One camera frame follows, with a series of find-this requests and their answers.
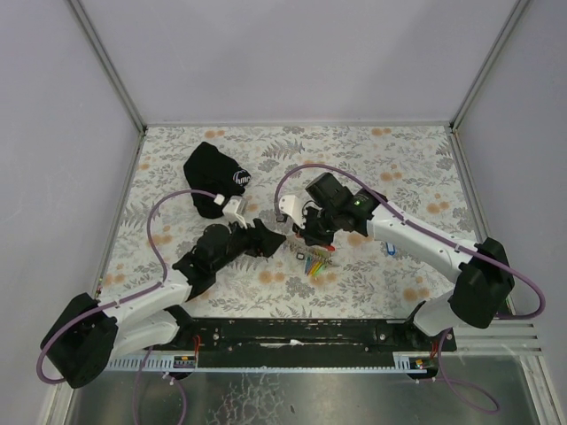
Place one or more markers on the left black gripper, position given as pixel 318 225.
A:
pixel 255 236

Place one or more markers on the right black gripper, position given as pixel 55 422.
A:
pixel 316 227

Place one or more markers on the key bunch with coloured tags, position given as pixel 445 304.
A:
pixel 316 259

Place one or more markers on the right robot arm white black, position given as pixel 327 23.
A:
pixel 478 271

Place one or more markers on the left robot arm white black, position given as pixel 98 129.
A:
pixel 90 333

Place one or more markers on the floral table mat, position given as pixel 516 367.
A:
pixel 412 166

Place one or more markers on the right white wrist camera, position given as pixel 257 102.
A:
pixel 290 207

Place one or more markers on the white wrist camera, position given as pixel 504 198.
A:
pixel 232 208
pixel 290 207

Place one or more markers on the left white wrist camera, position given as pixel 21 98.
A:
pixel 232 208

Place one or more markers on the black drawstring bag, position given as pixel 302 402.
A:
pixel 210 170

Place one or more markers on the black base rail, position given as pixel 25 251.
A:
pixel 305 343

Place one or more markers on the grey slotted cable duct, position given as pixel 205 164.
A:
pixel 155 362

